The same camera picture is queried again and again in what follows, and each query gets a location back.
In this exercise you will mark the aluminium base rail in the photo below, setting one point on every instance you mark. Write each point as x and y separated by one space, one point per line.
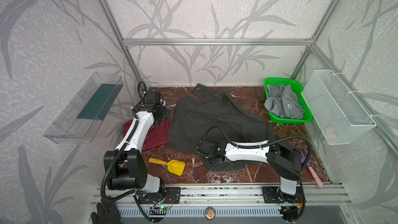
241 200

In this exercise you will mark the black glove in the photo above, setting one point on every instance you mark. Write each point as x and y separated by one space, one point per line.
106 213

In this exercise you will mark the small green circuit board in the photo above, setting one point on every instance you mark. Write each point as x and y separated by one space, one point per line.
160 208

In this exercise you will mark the maroon folded shirt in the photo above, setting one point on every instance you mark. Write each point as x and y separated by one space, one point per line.
146 137

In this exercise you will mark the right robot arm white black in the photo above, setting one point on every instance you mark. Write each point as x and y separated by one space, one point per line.
283 157

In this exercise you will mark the yellow toy shovel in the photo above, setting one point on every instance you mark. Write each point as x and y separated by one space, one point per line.
174 166

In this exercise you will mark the round red sticker badge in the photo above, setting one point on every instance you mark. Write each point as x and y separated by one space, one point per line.
210 213

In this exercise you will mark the light grey shirt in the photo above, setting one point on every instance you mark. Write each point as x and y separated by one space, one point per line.
283 102

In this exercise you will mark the green plastic basket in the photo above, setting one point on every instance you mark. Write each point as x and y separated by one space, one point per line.
297 89

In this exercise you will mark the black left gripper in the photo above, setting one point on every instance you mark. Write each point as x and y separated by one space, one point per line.
162 113

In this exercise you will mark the white wire mesh basket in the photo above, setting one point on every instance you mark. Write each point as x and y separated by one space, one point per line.
340 116

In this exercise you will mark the purple pink toy tool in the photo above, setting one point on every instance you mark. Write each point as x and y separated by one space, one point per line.
304 153

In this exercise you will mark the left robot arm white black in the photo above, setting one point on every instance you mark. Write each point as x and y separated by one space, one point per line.
125 169

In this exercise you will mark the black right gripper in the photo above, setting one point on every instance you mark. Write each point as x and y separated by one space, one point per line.
201 147

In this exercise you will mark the clear plastic wall tray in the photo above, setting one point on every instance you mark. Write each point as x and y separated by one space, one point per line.
81 119

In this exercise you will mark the dark grey striped shirt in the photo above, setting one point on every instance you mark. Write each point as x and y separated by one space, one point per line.
213 115

